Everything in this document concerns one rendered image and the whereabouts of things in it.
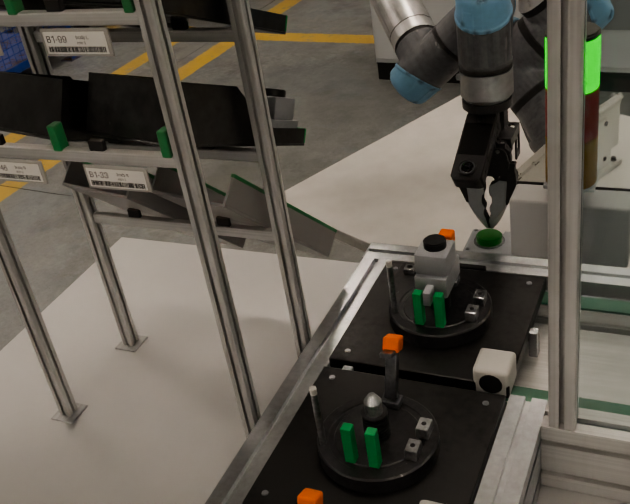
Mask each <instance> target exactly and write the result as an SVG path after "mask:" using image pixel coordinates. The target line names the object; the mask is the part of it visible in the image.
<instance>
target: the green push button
mask: <svg viewBox="0 0 630 504"><path fill-rule="evenodd" d="M476 241H477V243H478V244H479V245H481V246H484V247H493V246H497V245H499V244H500V243H501V242H502V233H501V232H500V231H498V230H496V229H483V230H481V231H479V232H478V233H477V234H476Z"/></svg>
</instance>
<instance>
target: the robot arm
mask: <svg viewBox="0 0 630 504"><path fill-rule="evenodd" d="M370 2H371V4H372V6H373V8H374V10H375V12H376V14H377V16H378V18H379V20H380V22H381V24H382V26H383V29H384V31H385V33H386V35H387V37H388V39H389V41H390V43H391V45H392V47H393V49H394V51H395V53H396V55H397V57H398V59H399V63H396V64H395V67H394V68H393V69H392V70H391V72H390V80H391V83H392V85H393V86H394V88H395V89H396V90H397V92H398V93H399V94H400V95H401V96H402V97H404V98H405V99H406V100H408V101H410V102H412V103H414V104H422V103H424V102H426V101H427V100H428V99H430V98H431V97H432V96H433V95H434V94H436V93H437V92H438V91H440V90H441V87H443V86H444V85H445V84H446V83H447V82H448V81H449V80H450V79H451V78H452V77H453V76H454V75H455V74H456V73H457V72H458V71H459V74H456V80H460V94H461V97H462V108H463V109H464V110H465V111H466V112H468V114H467V116H466V120H465V124H464V127H463V131H462V135H461V138H460V142H459V146H458V149H457V153H456V156H455V160H454V164H453V167H452V171H451V178H452V180H453V182H454V184H455V186H456V187H459V188H460V190H461V192H462V194H463V196H464V198H465V200H466V202H468V204H469V206H470V208H471V209H472V211H473V212H474V214H475V215H476V217H477V218H478V219H479V220H480V222H481V223H482V224H483V225H484V226H485V227H486V228H491V229H492V228H494V227H495V226H496V225H497V224H498V223H499V221H500V220H501V218H502V216H503V214H504V212H505V210H506V208H507V206H508V204H509V201H510V198H511V196H512V194H513V191H514V189H515V187H516V185H517V181H518V171H517V169H516V163H517V162H516V161H512V153H511V152H512V150H513V145H514V142H515V160H517V159H518V156H519V154H520V124H521V126H522V129H523V132H524V134H525V136H526V139H527V141H528V143H529V147H530V149H531V150H532V151H533V153H536V152H537V151H538V150H539V149H540V148H541V147H542V146H543V145H544V144H545V30H546V29H547V0H518V10H519V12H520V13H521V14H522V15H524V16H523V17H522V18H521V19H519V18H517V17H513V15H514V12H515V9H516V0H455V6H454V7H453V8H452V9H451V10H450V11H449V12H448V13H447V14H446V15H445V16H444V17H443V18H442V19H441V20H440V21H439V22H438V23H437V24H436V25H435V24H434V22H433V21H432V19H431V17H430V15H429V13H428V11H427V9H426V7H425V5H424V3H423V2H422V0H370ZM509 108H510V109H511V110H512V112H513V113H514V114H515V115H516V117H517V118H518V119H519V121H520V122H509V121H508V109H509ZM510 126H515V127H514V128H513V127H510ZM517 143H518V148H517ZM487 176H491V177H493V178H494V179H495V180H493V181H492V182H491V184H490V186H489V194H490V196H491V198H492V203H491V205H490V212H491V215H490V217H489V214H488V212H487V209H486V207H487V201H486V199H485V197H484V196H485V191H486V178H487ZM499 176H500V177H499Z"/></svg>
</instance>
